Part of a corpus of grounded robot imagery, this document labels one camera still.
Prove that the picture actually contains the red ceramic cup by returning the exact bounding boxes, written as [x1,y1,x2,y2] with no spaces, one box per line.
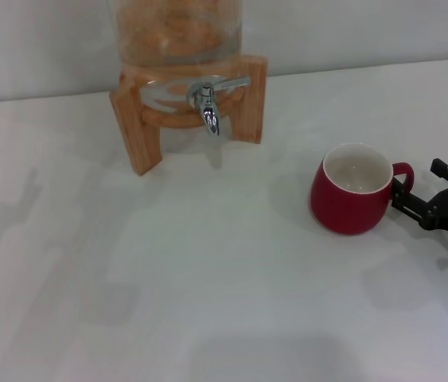
[310,142,415,236]

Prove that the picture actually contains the chrome faucet with lever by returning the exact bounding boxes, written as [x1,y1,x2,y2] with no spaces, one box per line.
[185,76,252,137]

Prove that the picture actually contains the wooden dispenser stand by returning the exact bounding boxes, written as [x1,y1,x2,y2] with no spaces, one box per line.
[108,54,268,177]

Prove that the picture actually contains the glass beverage dispenser jar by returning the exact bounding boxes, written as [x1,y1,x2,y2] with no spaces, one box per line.
[115,0,245,120]

